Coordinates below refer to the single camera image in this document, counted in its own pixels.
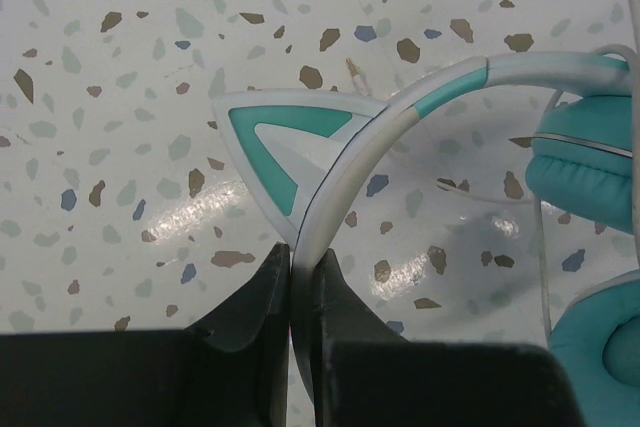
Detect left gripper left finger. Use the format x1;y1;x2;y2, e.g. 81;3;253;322
1;243;290;426

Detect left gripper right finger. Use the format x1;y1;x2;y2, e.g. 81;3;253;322
312;251;585;426

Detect teal cat-ear headphones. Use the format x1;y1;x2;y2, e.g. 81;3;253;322
215;45;639;426

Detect white headphone cable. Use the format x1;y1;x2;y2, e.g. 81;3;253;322
344;0;640;348

